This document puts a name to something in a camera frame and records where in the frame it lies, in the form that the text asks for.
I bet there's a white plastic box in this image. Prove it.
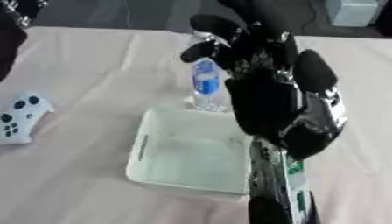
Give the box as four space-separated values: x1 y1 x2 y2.
123 106 256 196

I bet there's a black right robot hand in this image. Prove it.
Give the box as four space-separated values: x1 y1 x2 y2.
178 0 349 161

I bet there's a clear bottle with blue label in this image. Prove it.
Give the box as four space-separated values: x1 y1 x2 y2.
185 31 230 113

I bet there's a pale blue box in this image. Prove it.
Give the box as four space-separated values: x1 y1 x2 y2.
323 0 389 28

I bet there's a white game controller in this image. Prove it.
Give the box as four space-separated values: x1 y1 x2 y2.
0 91 57 146

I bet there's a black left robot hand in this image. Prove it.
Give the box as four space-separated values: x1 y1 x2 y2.
0 0 51 82

